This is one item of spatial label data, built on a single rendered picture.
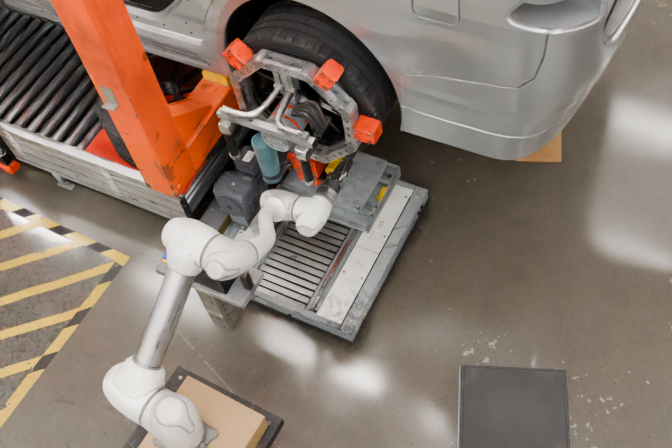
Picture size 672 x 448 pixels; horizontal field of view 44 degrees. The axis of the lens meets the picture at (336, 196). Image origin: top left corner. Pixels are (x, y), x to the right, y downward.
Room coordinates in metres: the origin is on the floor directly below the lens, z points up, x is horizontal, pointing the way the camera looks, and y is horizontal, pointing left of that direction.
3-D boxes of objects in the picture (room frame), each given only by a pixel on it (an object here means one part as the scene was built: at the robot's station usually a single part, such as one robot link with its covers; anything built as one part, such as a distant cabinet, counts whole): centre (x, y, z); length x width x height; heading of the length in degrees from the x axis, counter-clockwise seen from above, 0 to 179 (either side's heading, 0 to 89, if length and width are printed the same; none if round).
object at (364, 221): (2.40, -0.02, 0.13); 0.50 x 0.36 x 0.10; 53
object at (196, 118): (2.58, 0.48, 0.69); 0.52 x 0.17 x 0.35; 143
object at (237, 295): (1.86, 0.57, 0.44); 0.43 x 0.17 x 0.03; 53
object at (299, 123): (2.21, 0.13, 0.85); 0.21 x 0.14 x 0.14; 143
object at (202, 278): (1.84, 0.55, 0.51); 0.20 x 0.14 x 0.13; 53
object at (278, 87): (2.22, 0.24, 1.03); 0.19 x 0.18 x 0.11; 143
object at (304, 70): (2.26, 0.08, 0.85); 0.54 x 0.07 x 0.54; 53
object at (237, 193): (2.42, 0.35, 0.26); 0.42 x 0.18 x 0.35; 143
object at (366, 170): (2.40, -0.02, 0.32); 0.40 x 0.30 x 0.28; 53
